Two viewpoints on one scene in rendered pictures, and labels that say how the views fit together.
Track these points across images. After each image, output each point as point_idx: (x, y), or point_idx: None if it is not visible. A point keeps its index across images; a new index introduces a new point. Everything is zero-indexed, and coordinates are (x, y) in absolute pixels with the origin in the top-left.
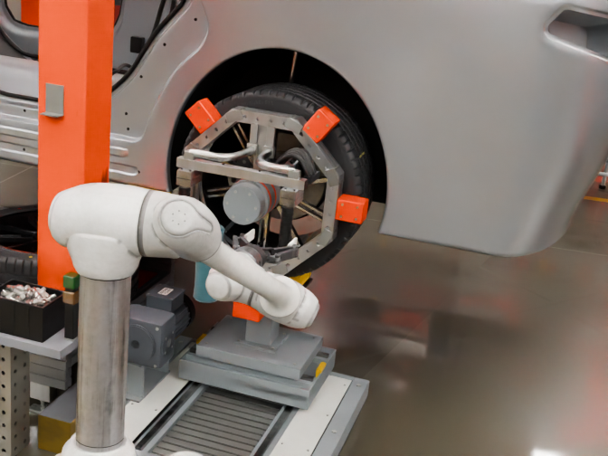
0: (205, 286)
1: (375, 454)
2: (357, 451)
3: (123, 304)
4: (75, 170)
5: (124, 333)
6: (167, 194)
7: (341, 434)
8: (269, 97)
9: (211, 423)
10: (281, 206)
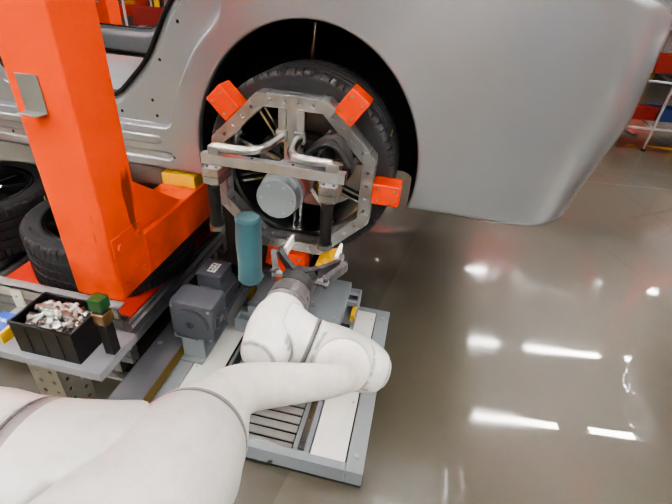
0: (241, 356)
1: (405, 386)
2: (390, 385)
3: None
4: (81, 178)
5: None
6: (45, 455)
7: None
8: (294, 76)
9: None
10: (314, 187)
